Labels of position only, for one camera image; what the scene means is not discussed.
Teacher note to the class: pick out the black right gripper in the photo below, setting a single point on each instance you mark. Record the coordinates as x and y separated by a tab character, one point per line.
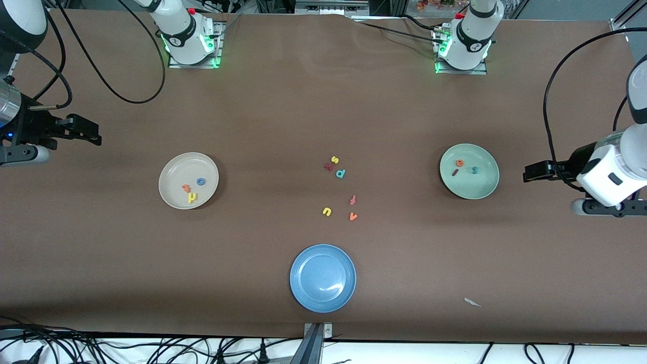
30	127

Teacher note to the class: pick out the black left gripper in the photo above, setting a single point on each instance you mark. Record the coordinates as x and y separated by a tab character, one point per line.
570	163

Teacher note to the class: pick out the yellow foam letter h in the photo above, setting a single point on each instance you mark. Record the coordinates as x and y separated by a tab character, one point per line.
192	198

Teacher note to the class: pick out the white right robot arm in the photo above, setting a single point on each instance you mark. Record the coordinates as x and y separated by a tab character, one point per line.
184	35

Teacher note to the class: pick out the green round plate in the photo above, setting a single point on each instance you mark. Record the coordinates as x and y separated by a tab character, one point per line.
480	187

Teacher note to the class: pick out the beige round plate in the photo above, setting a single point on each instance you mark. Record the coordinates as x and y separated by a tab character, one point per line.
177	172

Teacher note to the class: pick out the table cover sheet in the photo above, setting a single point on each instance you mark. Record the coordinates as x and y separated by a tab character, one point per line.
101	253

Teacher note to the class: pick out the white paper scrap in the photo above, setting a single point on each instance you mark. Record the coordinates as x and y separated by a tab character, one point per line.
471	302

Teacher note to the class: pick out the orange flowers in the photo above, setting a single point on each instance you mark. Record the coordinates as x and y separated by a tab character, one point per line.
434	4

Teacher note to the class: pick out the blue round plate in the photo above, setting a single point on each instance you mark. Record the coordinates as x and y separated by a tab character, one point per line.
323	278

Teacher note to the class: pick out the grey power strip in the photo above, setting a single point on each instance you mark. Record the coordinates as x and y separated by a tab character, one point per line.
331	6

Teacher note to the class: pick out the black power plug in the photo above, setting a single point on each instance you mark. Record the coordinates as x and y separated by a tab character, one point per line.
263	351

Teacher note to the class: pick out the aluminium frame profile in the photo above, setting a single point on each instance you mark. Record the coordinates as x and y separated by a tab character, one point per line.
15	63
624	20

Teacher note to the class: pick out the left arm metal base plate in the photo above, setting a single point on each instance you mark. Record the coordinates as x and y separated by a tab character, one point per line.
455	72

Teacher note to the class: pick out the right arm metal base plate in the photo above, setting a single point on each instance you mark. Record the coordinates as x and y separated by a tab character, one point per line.
218	50

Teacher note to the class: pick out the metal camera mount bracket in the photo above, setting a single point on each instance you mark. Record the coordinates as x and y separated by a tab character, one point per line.
316	349

